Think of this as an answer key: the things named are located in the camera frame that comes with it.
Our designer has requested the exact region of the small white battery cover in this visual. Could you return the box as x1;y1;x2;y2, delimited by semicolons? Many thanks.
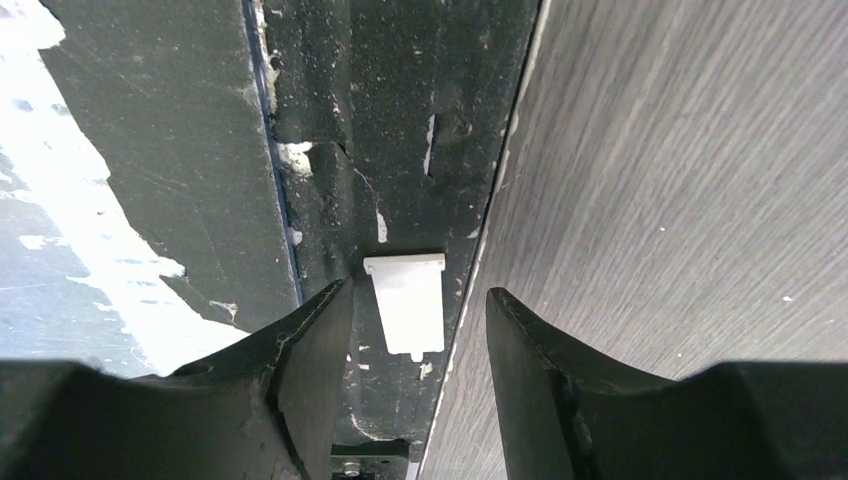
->
363;253;446;363

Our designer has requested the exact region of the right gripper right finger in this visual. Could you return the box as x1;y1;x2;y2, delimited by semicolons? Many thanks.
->
486;288;847;479

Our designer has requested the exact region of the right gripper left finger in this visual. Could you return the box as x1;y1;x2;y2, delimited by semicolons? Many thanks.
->
1;280;353;479

